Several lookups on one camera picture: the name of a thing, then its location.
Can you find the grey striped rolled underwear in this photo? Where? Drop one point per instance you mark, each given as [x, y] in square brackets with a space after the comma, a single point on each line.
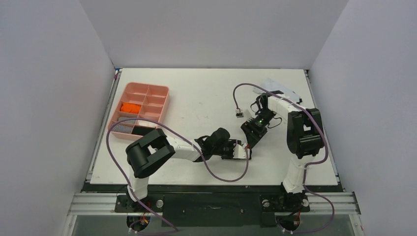
[122, 128]

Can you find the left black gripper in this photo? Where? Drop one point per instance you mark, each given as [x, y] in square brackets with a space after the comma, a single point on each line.
[231, 143]

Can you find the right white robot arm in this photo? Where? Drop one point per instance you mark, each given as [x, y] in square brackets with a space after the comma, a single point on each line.
[304, 141]

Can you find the orange underwear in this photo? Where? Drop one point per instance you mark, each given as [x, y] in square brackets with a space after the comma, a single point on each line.
[130, 108]

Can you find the pink divided storage tray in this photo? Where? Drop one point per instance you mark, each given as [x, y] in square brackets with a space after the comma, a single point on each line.
[154, 101]

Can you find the light blue underwear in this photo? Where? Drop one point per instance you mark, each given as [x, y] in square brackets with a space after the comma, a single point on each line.
[272, 85]

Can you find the white rolled underwear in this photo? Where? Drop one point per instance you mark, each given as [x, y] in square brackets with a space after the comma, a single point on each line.
[147, 123]

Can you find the black rolled underwear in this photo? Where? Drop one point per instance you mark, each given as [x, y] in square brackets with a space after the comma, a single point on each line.
[141, 130]

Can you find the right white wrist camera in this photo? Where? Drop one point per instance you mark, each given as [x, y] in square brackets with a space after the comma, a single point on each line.
[239, 113]

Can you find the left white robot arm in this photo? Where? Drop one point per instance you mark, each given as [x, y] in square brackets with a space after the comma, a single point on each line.
[149, 153]

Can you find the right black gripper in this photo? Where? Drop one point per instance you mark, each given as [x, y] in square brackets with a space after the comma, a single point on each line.
[251, 132]

